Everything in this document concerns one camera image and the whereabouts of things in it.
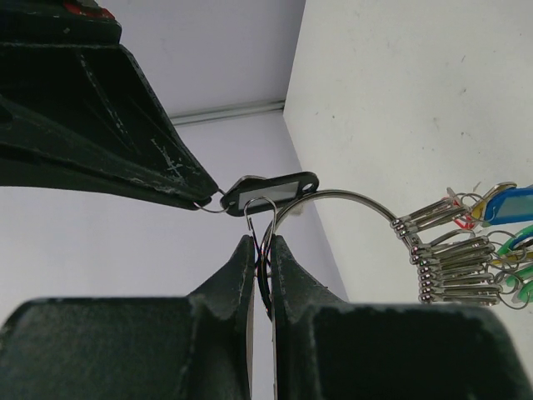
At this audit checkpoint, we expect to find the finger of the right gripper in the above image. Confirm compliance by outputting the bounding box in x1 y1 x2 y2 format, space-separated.
1 42 218 210

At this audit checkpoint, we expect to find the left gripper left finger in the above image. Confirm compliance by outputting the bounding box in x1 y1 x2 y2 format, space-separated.
1 236 255 399

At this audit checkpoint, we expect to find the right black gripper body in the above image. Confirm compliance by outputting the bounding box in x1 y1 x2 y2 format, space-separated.
1 0 122 44

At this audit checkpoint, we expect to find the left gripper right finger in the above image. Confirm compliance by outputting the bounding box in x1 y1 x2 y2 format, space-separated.
271 236 523 399

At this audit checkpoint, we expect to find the key with black tag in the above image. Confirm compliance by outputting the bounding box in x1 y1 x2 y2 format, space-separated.
195 172 320 218

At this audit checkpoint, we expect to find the large keyring with coloured keys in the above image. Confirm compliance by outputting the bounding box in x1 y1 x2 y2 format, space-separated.
256 182 532 310

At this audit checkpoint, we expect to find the key with red tag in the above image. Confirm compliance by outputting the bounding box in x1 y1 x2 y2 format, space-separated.
446 187 486 230

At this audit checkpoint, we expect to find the left aluminium frame post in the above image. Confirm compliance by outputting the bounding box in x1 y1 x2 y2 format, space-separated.
170 99 285 127

